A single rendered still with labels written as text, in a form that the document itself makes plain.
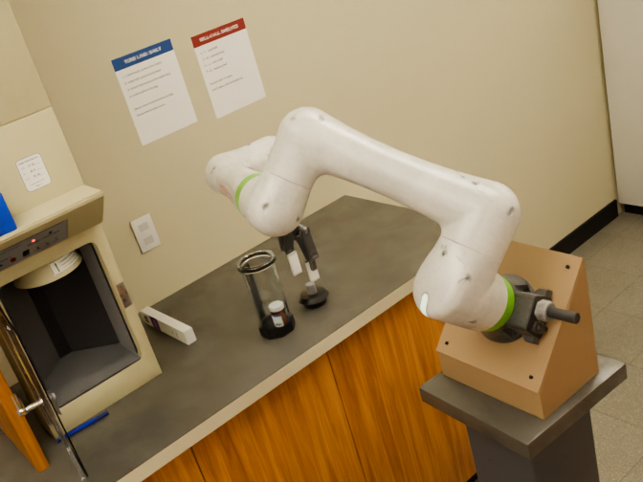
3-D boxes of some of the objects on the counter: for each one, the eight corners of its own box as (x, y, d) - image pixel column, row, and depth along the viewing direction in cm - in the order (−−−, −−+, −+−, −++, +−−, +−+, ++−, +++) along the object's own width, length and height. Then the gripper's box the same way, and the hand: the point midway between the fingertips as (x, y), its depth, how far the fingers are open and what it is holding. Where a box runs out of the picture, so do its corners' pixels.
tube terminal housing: (22, 406, 217) (-111, 150, 185) (123, 346, 233) (17, 101, 201) (55, 440, 198) (-87, 161, 166) (163, 372, 214) (53, 105, 182)
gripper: (318, 204, 208) (339, 278, 217) (274, 193, 223) (295, 263, 233) (297, 216, 204) (319, 291, 214) (254, 205, 220) (276, 275, 229)
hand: (303, 269), depth 222 cm, fingers open, 7 cm apart
